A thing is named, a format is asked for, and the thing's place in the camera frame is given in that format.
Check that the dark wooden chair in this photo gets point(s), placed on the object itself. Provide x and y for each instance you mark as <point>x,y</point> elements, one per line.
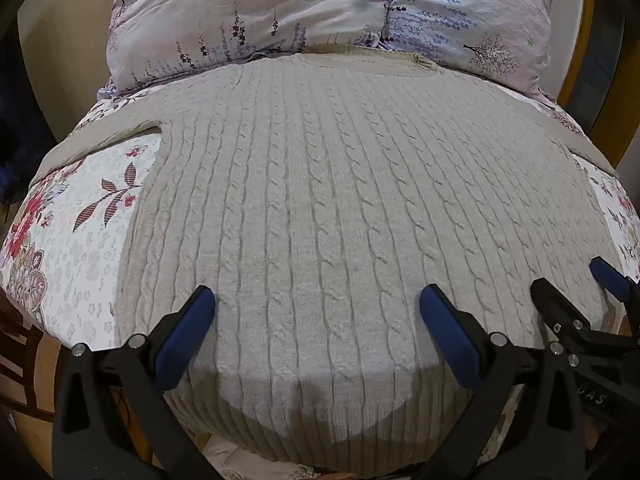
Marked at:
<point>20,355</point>

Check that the yellow wooden frame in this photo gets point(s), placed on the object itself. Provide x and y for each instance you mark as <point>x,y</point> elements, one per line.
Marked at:
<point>582,35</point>

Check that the pink lavender print pillow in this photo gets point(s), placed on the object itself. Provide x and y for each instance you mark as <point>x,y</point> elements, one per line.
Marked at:
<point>225,15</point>

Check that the tree print floral pillow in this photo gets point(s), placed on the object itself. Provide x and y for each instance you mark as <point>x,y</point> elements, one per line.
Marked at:
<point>465,15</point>

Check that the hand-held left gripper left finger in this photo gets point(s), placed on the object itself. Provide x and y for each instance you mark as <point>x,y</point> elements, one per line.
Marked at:
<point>187,330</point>

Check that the white floral bedsheet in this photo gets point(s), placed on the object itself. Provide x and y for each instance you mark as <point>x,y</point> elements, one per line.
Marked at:
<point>75,260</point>

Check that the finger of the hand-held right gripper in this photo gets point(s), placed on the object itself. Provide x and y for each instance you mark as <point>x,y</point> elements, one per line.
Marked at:
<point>609,278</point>
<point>552,305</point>

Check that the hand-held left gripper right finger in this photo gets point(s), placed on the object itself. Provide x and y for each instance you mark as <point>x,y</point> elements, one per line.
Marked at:
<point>450,335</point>

